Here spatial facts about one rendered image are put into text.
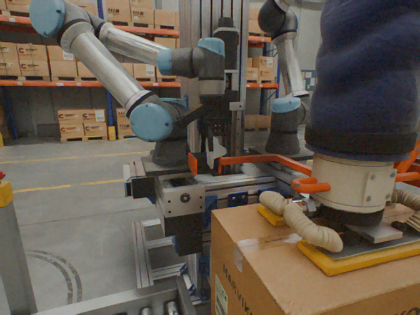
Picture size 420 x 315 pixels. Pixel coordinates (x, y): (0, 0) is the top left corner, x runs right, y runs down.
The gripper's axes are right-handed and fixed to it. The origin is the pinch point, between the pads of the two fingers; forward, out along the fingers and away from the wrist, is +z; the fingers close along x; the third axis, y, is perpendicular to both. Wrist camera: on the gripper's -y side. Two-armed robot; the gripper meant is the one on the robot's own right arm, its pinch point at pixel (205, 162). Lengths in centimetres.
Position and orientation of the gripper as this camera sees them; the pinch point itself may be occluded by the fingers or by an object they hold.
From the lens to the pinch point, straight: 76.9
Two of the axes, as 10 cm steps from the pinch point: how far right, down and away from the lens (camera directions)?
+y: 9.5, -0.8, 2.9
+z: 0.0, 9.6, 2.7
